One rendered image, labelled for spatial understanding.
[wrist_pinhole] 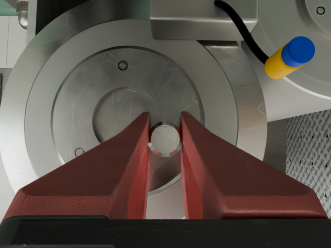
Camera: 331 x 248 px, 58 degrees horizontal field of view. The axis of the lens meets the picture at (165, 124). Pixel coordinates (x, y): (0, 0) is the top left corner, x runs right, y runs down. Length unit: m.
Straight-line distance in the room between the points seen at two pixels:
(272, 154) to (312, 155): 0.16
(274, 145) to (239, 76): 0.36
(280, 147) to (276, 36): 0.35
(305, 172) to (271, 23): 0.23
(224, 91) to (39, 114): 0.10
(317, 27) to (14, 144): 0.18
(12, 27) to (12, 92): 3.22
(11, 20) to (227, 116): 3.32
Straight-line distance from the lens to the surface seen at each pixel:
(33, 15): 0.20
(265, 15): 0.19
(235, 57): 0.17
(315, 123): 0.36
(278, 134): 0.52
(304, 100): 0.20
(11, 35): 3.39
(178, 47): 0.17
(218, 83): 0.16
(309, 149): 0.37
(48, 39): 0.19
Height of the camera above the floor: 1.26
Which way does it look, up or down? 4 degrees down
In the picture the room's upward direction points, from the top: 179 degrees counter-clockwise
